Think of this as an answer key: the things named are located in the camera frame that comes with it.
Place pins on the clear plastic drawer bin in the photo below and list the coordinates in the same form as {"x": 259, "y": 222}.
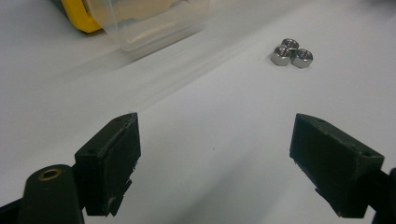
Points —
{"x": 155, "y": 28}

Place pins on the yellow black parts organizer cabinet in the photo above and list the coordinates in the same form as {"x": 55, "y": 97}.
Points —
{"x": 77, "y": 15}

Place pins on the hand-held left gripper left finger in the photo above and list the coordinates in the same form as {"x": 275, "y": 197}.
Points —
{"x": 109, "y": 161}

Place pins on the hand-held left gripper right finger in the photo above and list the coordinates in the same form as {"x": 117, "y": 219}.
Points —
{"x": 336, "y": 165}

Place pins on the silver hex nut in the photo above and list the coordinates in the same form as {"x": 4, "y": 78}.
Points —
{"x": 290, "y": 44}
{"x": 281, "y": 56}
{"x": 302, "y": 58}

